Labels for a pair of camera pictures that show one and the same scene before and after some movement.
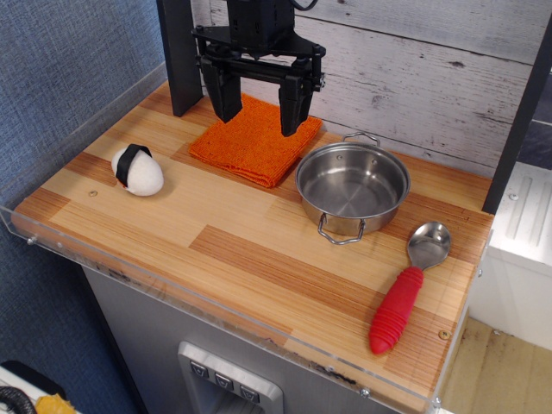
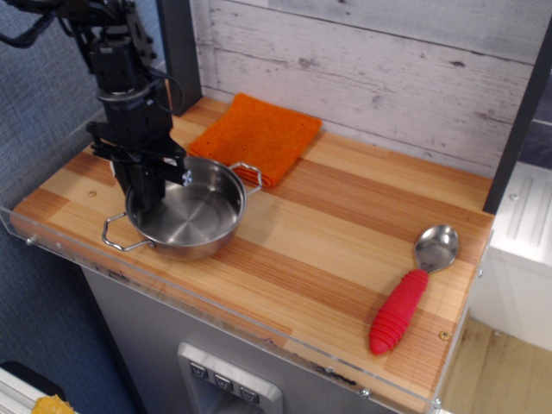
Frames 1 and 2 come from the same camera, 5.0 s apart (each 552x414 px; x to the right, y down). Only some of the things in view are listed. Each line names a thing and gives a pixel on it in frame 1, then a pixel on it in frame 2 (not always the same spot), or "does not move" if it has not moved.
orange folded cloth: x=252 y=144 does not move
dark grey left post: x=178 y=28 does not move
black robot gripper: x=260 y=40 to x=137 y=135
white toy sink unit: x=512 y=290 does not move
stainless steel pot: x=349 y=189 to x=193 y=221
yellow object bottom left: x=53 y=404 does not move
